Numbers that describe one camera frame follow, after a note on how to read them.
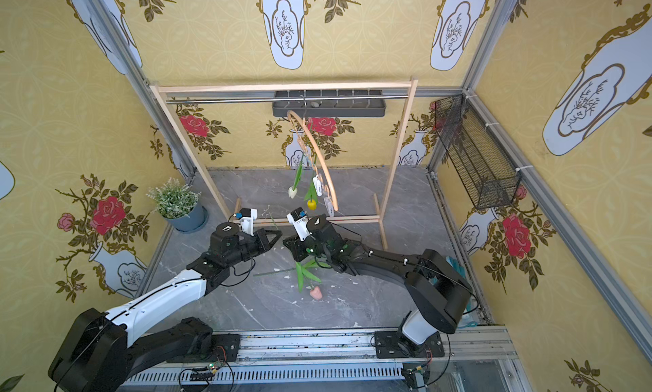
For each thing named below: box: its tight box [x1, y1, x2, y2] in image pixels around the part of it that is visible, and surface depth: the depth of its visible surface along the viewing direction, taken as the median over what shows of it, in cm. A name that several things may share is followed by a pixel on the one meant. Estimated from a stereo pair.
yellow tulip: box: [303, 179, 319, 211], surface depth 96 cm
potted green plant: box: [146, 177, 209, 234], surface depth 92 cm
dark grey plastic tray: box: [272, 89, 387, 118], surface depth 94 cm
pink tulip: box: [253, 259, 324, 302], surface depth 81 cm
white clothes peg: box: [312, 174, 323, 197], surface depth 76 cm
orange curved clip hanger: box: [286, 110, 339, 212], surface depth 62 cm
